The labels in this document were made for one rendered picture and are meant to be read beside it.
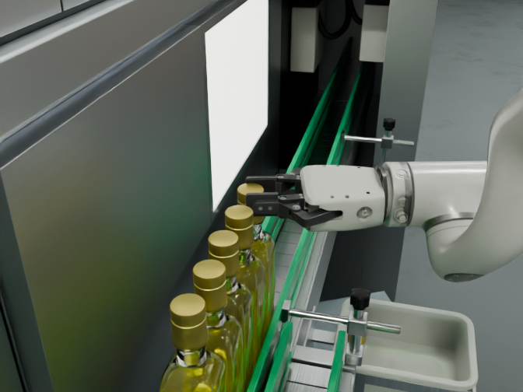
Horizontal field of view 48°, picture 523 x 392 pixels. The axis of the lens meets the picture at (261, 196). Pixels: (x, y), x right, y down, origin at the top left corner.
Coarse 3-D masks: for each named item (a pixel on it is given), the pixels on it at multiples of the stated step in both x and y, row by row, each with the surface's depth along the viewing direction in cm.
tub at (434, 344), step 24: (384, 312) 106; (408, 312) 104; (432, 312) 103; (336, 336) 98; (384, 336) 108; (408, 336) 106; (432, 336) 105; (456, 336) 104; (384, 360) 103; (408, 360) 103; (432, 360) 103; (456, 360) 103; (432, 384) 90; (456, 384) 89
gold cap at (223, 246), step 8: (216, 232) 67; (224, 232) 67; (232, 232) 67; (208, 240) 66; (216, 240) 65; (224, 240) 65; (232, 240) 65; (216, 248) 65; (224, 248) 64; (232, 248) 65; (216, 256) 65; (224, 256) 65; (232, 256) 65; (224, 264) 66; (232, 264) 66; (232, 272) 66
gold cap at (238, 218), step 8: (232, 208) 71; (240, 208) 71; (248, 208) 71; (232, 216) 70; (240, 216) 70; (248, 216) 70; (232, 224) 70; (240, 224) 70; (248, 224) 70; (240, 232) 70; (248, 232) 71; (240, 240) 71; (248, 240) 71; (240, 248) 71
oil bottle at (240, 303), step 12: (240, 288) 69; (228, 300) 68; (240, 300) 68; (252, 300) 72; (228, 312) 67; (240, 312) 68; (252, 312) 73; (252, 324) 74; (252, 336) 74; (252, 348) 75; (252, 360) 76; (252, 372) 77
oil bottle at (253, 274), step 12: (252, 264) 73; (240, 276) 72; (252, 276) 72; (264, 276) 76; (252, 288) 72; (264, 288) 77; (264, 300) 78; (264, 312) 79; (264, 324) 80; (264, 336) 82
